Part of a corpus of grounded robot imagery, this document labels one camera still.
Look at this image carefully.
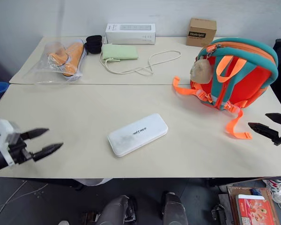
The white sneaker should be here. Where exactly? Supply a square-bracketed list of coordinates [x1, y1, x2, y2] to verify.
[263, 179, 281, 204]

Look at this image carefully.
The green cloth pouch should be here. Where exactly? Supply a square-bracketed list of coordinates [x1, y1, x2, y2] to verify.
[101, 44, 140, 62]

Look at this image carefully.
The long white box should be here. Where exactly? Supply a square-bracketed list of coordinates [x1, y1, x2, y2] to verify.
[105, 22, 156, 45]

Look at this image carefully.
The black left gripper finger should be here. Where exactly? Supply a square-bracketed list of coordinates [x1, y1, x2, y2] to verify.
[31, 142, 65, 163]
[21, 127, 50, 141]

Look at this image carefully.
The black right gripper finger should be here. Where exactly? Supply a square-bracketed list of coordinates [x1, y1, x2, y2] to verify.
[265, 112, 281, 125]
[247, 122, 281, 142]

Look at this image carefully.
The orange and teal backpack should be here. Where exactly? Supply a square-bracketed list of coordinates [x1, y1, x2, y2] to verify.
[172, 37, 279, 141]

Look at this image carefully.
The white cord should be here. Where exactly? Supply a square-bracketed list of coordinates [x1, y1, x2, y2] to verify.
[99, 49, 182, 76]

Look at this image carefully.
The beige plush keychain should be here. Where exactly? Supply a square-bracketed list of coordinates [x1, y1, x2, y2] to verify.
[190, 58, 213, 84]

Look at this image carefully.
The orange slipper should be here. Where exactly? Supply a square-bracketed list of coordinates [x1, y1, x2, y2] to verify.
[61, 42, 85, 78]
[47, 47, 70, 69]

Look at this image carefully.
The black table frame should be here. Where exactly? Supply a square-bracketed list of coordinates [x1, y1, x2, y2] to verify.
[207, 176, 266, 188]

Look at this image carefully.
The clear plastic bag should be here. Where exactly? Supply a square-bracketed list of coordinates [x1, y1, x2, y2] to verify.
[22, 38, 88, 85]

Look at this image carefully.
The brown cardboard box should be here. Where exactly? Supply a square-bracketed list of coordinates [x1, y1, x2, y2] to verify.
[185, 17, 217, 47]

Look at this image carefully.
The dark rounded robot leg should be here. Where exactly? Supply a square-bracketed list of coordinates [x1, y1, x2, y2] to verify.
[96, 195, 138, 225]
[161, 191, 189, 225]

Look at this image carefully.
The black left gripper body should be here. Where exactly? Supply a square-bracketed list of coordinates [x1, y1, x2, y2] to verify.
[7, 133, 35, 165]

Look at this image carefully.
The white rectangular case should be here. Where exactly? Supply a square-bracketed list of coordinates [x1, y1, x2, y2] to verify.
[107, 112, 169, 158]

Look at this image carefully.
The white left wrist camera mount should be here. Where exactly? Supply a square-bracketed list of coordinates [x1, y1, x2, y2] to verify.
[0, 118, 22, 166]

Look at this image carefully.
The red box on floor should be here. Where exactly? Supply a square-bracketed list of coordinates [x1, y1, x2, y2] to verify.
[235, 194, 281, 225]

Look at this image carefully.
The white floor cable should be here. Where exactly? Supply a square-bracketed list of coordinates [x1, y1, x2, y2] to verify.
[0, 180, 49, 212]

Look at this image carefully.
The wooden tray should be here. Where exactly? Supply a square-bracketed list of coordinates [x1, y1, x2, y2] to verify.
[226, 184, 281, 225]

